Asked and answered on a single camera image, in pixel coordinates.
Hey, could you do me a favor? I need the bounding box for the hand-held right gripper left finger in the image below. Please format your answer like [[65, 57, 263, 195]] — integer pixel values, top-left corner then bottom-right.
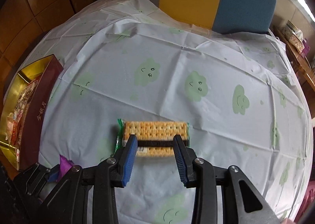
[[37, 134, 138, 224]]

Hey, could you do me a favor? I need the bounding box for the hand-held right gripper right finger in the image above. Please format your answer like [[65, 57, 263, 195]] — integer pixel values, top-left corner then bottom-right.
[[173, 134, 281, 224]]

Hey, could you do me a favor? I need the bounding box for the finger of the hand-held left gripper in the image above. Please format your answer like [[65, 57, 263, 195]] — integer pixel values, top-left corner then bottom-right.
[[13, 162, 61, 196]]

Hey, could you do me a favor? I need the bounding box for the purple snack packet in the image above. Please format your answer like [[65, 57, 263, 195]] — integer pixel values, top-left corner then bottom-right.
[[56, 154, 74, 182]]

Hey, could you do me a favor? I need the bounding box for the green cracker sandwich packet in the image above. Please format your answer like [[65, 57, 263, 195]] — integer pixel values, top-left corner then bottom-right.
[[114, 119, 190, 158]]

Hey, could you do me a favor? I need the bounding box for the orange rice cracker packet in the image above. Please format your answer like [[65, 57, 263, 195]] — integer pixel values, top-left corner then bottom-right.
[[5, 113, 29, 147]]

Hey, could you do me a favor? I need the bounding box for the gold maroon tin box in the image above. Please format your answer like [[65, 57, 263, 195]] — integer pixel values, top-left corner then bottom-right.
[[0, 54, 64, 171]]

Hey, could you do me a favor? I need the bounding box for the red snack bag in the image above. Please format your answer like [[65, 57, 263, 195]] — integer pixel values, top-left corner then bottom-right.
[[16, 76, 45, 118]]

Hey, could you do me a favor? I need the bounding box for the white cloud-print tablecloth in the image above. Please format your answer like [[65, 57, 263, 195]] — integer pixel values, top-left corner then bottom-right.
[[23, 0, 314, 224]]

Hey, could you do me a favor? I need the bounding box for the pink patterned cloth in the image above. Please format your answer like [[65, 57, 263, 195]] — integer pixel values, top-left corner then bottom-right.
[[299, 185, 315, 218]]

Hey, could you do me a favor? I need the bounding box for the wooden side table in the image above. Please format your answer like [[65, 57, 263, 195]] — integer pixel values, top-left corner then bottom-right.
[[273, 25, 315, 96]]

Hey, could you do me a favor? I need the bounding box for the gold tissue box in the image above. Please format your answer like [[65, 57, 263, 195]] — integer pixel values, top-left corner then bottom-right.
[[288, 29, 307, 53]]

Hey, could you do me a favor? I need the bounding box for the purple box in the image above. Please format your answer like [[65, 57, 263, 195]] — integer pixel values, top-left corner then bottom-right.
[[300, 39, 310, 58]]

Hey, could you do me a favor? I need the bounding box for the window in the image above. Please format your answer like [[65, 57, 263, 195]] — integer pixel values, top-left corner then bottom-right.
[[288, 0, 315, 20]]

